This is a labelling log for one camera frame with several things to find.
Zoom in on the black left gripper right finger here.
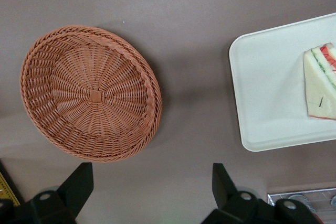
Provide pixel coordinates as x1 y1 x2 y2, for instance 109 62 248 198
203 163 320 224

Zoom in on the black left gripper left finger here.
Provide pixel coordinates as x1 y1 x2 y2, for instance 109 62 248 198
0 162 95 224

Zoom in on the triangular sandwich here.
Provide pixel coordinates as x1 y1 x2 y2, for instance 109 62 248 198
302 42 336 122

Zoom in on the round brown wicker basket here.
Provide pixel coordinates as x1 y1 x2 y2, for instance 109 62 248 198
19 25 163 163

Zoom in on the cream rectangular tray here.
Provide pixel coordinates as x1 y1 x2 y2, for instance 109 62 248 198
228 12 336 153

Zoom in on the clear acrylic bottle rack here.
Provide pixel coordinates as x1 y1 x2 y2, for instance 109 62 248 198
267 187 336 224

